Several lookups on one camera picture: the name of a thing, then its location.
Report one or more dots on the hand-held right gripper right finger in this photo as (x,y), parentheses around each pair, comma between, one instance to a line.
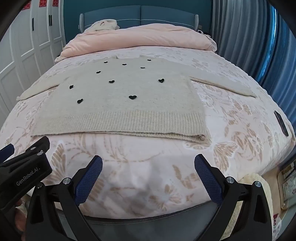
(208,178)

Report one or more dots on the pink duvet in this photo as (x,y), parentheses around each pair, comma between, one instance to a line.
(143,37)

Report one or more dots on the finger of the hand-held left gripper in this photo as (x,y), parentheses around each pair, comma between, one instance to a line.
(41,142)
(7,151)

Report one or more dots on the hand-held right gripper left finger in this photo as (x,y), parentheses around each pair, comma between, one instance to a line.
(89,178)

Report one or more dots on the clear storage box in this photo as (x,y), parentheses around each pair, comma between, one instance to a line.
(288,185)

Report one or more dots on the black phone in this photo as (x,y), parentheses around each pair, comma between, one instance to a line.
(281,124)

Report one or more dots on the cream pillow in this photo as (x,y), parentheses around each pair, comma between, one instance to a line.
(104,25)

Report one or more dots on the blue-grey curtain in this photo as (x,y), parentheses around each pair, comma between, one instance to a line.
(242,34)

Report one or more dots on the cream fluffy cushion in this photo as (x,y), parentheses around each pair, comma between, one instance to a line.
(248,178)

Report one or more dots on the beige sweater with black hearts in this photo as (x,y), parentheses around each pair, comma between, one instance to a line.
(129,109)

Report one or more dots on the blue padded headboard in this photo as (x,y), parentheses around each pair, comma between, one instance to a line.
(161,16)

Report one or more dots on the person's left hand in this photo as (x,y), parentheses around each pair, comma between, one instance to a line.
(20,215)

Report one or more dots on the white wardrobe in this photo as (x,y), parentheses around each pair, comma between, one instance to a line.
(23,46)

